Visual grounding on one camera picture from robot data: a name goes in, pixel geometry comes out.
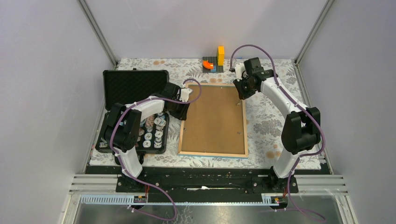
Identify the blue wooden picture frame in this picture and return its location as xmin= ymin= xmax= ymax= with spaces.
xmin=177 ymin=82 xmax=249 ymax=159

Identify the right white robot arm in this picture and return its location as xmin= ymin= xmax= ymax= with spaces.
xmin=229 ymin=57 xmax=325 ymax=192

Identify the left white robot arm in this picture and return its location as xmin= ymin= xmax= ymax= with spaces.
xmin=103 ymin=83 xmax=192 ymax=192

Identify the grey toy baseplate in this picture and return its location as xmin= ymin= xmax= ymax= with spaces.
xmin=202 ymin=56 xmax=224 ymax=73

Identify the yellow toy block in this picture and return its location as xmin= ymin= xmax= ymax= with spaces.
xmin=217 ymin=46 xmax=225 ymax=66

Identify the orange curved toy block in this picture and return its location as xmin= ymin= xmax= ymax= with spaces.
xmin=202 ymin=60 xmax=214 ymax=70

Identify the black poker chip case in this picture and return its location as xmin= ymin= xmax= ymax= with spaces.
xmin=95 ymin=69 xmax=169 ymax=163

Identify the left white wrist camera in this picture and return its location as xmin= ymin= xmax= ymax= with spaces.
xmin=178 ymin=88 xmax=193 ymax=102

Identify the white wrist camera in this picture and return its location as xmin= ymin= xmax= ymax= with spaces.
xmin=229 ymin=63 xmax=246 ymax=81
xmin=178 ymin=88 xmax=193 ymax=102

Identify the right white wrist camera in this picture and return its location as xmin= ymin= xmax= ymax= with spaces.
xmin=229 ymin=63 xmax=246 ymax=81

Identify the brown frame backing board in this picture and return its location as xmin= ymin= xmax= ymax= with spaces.
xmin=181 ymin=85 xmax=246 ymax=155

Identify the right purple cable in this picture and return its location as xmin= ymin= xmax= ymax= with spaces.
xmin=229 ymin=44 xmax=327 ymax=224

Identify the purple cable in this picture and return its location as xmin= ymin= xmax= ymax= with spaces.
xmin=110 ymin=78 xmax=203 ymax=222
xmin=229 ymin=44 xmax=327 ymax=224

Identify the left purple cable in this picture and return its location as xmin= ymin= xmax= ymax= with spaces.
xmin=110 ymin=78 xmax=203 ymax=222

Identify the black mounting base rail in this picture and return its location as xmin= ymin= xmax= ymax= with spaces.
xmin=72 ymin=165 xmax=329 ymax=199

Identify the white slotted cable duct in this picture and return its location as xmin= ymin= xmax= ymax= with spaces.
xmin=79 ymin=194 xmax=279 ymax=206

